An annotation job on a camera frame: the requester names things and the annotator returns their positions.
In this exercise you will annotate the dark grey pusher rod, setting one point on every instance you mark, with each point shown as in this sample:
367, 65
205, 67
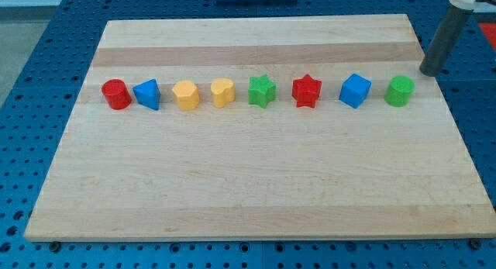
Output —
444, 40

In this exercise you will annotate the green cylinder block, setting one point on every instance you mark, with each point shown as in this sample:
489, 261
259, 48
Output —
399, 91

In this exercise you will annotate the red object at right edge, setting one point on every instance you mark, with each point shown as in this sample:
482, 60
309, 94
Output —
489, 31

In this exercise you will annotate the blue cube block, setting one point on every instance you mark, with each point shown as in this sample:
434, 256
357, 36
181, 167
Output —
354, 90

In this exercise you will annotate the red star block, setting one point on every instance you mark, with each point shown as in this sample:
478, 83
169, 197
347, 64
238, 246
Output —
306, 91

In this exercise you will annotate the wooden board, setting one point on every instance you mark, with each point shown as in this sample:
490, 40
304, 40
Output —
242, 172

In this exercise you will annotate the green star block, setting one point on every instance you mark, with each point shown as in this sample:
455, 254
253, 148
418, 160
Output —
261, 91

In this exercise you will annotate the yellow heart block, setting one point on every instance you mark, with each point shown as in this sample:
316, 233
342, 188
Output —
223, 92

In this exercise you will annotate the yellow hexagon block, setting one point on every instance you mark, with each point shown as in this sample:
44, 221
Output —
186, 95

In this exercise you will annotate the blue triangle block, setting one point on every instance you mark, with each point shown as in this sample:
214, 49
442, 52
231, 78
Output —
148, 94

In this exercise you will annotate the red cylinder block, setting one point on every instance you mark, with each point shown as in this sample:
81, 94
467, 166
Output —
116, 94

